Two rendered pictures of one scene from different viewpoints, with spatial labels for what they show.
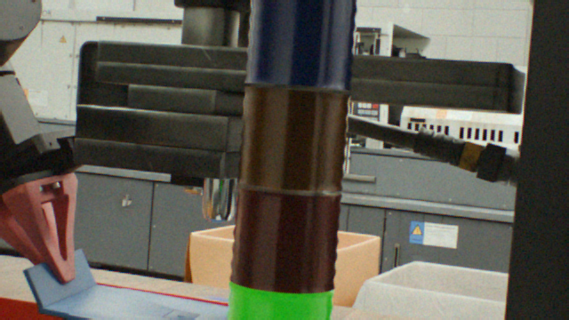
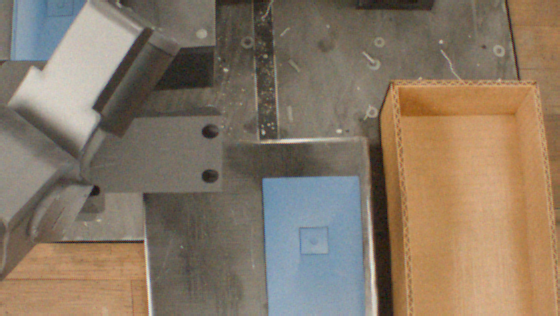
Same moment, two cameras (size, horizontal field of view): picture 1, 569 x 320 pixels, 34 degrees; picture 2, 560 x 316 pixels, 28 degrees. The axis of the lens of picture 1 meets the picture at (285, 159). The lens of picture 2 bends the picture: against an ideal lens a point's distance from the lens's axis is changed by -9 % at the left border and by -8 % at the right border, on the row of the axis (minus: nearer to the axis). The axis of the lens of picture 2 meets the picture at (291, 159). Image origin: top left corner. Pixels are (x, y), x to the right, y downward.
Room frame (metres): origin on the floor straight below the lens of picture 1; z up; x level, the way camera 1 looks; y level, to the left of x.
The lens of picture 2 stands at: (0.67, 0.45, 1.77)
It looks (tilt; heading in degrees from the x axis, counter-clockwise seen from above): 72 degrees down; 236
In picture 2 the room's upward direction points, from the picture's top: 12 degrees clockwise
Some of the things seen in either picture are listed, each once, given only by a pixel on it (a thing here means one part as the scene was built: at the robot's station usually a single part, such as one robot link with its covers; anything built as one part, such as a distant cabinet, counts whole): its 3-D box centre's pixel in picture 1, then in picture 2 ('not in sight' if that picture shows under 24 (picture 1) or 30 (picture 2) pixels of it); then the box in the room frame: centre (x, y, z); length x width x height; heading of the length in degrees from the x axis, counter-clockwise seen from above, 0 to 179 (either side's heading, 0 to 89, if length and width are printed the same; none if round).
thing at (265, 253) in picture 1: (285, 236); not in sight; (0.33, 0.00, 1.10); 0.04 x 0.04 x 0.03
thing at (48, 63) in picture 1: (189, 88); not in sight; (6.20, 0.67, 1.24); 2.95 x 0.98 x 0.90; 67
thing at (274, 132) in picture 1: (293, 138); not in sight; (0.33, 0.00, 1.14); 0.04 x 0.04 x 0.03
